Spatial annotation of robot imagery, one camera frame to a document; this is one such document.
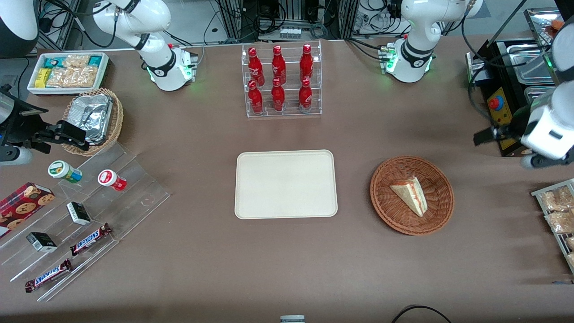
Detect red cookie box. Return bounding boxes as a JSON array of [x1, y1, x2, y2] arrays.
[[0, 182, 56, 239]]

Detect green lidded cup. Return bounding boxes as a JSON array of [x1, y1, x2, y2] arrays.
[[48, 160, 83, 184]]

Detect red lidded cup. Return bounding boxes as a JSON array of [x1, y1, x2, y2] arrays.
[[98, 169, 127, 192]]

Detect large clear snack bag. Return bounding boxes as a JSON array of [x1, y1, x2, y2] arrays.
[[46, 66, 98, 88]]

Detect light wicker basket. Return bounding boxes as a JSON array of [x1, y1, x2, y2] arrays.
[[62, 87, 124, 157]]

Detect metal wire tray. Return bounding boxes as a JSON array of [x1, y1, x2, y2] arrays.
[[531, 178, 574, 275]]

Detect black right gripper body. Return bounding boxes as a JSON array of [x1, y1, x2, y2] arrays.
[[0, 85, 49, 151]]

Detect round brown wicker basket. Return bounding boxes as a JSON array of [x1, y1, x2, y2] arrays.
[[370, 156, 455, 236]]

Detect black looped floor cable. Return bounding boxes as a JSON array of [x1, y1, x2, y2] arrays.
[[391, 305, 453, 323]]

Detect white rectangular snack bin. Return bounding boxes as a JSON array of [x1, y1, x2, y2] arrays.
[[27, 52, 110, 96]]

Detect yellow emergency stop box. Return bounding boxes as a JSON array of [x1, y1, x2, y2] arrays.
[[487, 86, 522, 151]]

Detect red cola bottle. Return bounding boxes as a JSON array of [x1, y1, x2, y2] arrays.
[[271, 45, 287, 85], [300, 44, 314, 84], [248, 47, 265, 87], [299, 78, 313, 112], [248, 80, 264, 114], [271, 78, 286, 113]]

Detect clear acrylic stepped display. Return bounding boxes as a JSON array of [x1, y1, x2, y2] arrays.
[[0, 143, 171, 302]]

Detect black food warmer appliance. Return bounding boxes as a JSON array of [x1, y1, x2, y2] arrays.
[[465, 7, 574, 157]]

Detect small clear snack bag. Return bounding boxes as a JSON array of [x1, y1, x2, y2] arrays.
[[63, 54, 91, 69]]

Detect small black box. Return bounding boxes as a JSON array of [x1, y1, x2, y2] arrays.
[[66, 201, 92, 226], [26, 231, 58, 253]]

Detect snickers chocolate bar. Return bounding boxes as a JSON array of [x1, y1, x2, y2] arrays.
[[24, 258, 73, 293], [70, 223, 113, 257]]

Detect silver metal side box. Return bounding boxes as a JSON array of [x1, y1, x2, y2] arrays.
[[465, 51, 490, 87]]

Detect silver foil wrapped package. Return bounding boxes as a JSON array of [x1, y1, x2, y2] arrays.
[[67, 93, 114, 145]]

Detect clear acrylic bottle rack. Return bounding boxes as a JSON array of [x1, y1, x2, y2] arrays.
[[241, 40, 323, 118]]

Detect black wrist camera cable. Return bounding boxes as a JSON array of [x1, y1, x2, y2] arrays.
[[461, 18, 498, 131]]

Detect triangular sandwich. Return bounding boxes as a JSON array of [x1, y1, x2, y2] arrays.
[[389, 176, 428, 218]]

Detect beige plastic tray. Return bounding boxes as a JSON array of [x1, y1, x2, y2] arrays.
[[235, 150, 338, 220]]

